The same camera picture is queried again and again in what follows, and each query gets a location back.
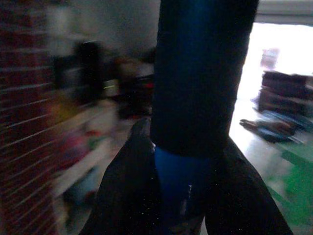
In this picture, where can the dark red brick wall panel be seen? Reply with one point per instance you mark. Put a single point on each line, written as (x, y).
(24, 117)

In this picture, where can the blue cloth heap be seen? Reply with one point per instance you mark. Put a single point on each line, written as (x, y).
(274, 127)

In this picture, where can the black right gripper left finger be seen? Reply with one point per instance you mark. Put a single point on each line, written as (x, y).
(127, 186)

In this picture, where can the green floor mat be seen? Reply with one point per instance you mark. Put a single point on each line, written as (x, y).
(297, 183)

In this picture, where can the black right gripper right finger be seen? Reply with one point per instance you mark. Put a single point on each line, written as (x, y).
(244, 195)

